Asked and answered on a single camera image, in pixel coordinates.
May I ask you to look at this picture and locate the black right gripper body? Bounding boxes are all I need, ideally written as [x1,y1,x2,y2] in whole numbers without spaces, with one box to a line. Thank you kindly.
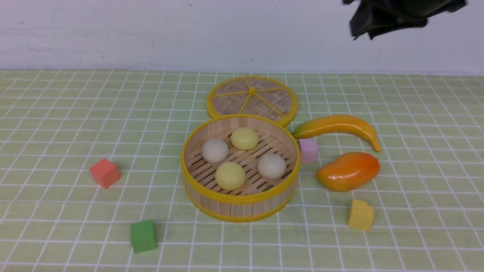
[349,0,467,40]

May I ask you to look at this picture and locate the yellow steamed bun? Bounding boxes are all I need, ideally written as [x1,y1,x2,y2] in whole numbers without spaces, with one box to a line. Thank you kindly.
[231,127,259,150]
[215,162,247,191]

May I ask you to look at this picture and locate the white steamed bun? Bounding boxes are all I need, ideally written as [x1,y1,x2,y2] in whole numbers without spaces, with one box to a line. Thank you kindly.
[258,153,286,180]
[201,138,229,164]

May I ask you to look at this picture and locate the bamboo steamer lid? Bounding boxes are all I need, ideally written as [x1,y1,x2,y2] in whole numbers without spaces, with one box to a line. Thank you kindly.
[206,76,298,127]

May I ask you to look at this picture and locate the bamboo steamer tray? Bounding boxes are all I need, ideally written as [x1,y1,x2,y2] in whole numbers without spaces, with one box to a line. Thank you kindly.
[180,115,301,223]

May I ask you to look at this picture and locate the toy banana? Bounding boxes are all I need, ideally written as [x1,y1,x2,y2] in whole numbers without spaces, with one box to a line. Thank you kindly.
[292,115,382,153]

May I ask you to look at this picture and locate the pink foam cube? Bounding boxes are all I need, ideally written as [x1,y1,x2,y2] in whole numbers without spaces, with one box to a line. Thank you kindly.
[299,138,319,162]

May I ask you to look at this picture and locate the toy mango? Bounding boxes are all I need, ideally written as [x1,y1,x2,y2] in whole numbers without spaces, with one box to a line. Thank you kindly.
[316,152,380,192]

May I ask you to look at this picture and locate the green checkered tablecloth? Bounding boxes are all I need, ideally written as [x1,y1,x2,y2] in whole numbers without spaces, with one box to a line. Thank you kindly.
[0,70,484,272]

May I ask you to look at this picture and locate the yellow foam block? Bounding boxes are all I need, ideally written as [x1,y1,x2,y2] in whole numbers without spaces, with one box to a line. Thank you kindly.
[347,199,374,231]

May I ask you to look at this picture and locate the red foam cube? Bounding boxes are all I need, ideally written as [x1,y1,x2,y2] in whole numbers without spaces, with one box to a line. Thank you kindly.
[90,158,121,189]

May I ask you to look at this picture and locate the green foam cube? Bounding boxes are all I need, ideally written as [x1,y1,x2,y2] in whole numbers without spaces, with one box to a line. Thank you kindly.
[130,220,157,253]

